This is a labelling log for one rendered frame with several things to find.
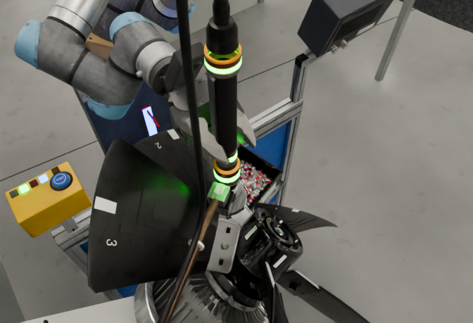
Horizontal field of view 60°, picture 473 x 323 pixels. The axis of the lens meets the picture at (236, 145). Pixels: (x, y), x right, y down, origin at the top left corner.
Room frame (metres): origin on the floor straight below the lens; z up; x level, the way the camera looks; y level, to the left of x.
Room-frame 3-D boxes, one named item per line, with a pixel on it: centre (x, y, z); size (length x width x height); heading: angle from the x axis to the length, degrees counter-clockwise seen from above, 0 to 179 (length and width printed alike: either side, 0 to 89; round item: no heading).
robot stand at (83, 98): (1.03, 0.41, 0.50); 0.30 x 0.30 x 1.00; 32
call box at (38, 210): (0.48, 0.47, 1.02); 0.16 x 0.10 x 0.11; 126
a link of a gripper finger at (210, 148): (0.35, 0.04, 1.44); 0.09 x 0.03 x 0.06; 25
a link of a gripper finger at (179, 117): (0.39, 0.07, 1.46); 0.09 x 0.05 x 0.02; 25
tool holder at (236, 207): (0.35, 0.02, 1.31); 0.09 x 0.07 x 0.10; 161
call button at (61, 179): (0.51, 0.43, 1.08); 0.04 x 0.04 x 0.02
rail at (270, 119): (0.71, 0.14, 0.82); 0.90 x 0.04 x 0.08; 126
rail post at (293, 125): (0.96, -0.21, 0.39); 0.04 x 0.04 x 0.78; 36
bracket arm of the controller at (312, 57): (1.02, -0.29, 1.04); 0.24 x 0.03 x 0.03; 126
